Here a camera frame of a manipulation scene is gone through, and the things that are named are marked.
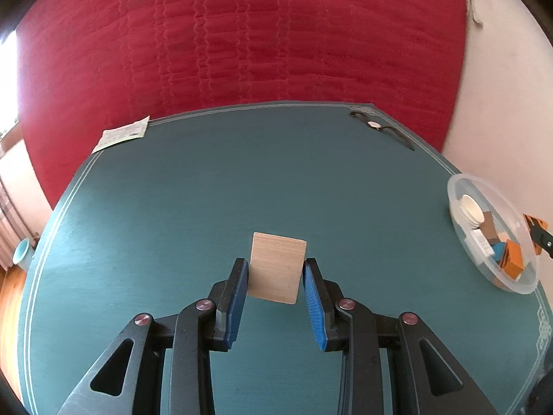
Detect patterned curtain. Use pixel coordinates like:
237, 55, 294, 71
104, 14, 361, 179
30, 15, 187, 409
0, 173, 20, 271

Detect brown rectangular wooden block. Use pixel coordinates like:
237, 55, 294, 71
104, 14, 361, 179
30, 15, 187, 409
479, 211, 497, 238

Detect plain orange block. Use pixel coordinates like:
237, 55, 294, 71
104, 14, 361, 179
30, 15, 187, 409
522, 213, 543, 257

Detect white paper packet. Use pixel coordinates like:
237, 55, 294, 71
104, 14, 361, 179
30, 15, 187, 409
92, 116, 150, 154

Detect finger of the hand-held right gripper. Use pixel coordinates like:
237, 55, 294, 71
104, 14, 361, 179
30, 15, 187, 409
528, 220, 553, 260

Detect teal cup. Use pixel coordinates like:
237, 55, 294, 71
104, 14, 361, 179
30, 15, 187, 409
12, 239, 34, 265

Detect white power adapter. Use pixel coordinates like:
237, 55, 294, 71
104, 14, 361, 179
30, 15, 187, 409
471, 230, 495, 256

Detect white plastic cup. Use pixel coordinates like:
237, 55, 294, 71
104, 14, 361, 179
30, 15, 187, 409
459, 194, 485, 228

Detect pale wooden block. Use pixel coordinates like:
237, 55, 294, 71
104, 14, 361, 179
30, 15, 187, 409
247, 232, 307, 304

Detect red quilted blanket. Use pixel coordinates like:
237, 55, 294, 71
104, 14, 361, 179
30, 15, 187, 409
15, 0, 471, 202

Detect black strap wristwatch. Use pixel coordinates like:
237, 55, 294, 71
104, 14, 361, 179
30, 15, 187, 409
349, 111, 415, 151

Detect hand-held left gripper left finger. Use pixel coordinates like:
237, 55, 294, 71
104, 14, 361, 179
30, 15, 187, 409
56, 257, 250, 415

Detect clear plastic bowl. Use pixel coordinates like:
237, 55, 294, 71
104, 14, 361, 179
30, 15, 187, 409
447, 174, 542, 295

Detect orange black striped block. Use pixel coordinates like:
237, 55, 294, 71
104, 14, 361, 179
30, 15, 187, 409
497, 240, 525, 279

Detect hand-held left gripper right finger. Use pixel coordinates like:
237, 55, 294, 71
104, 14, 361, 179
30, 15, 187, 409
302, 257, 497, 415

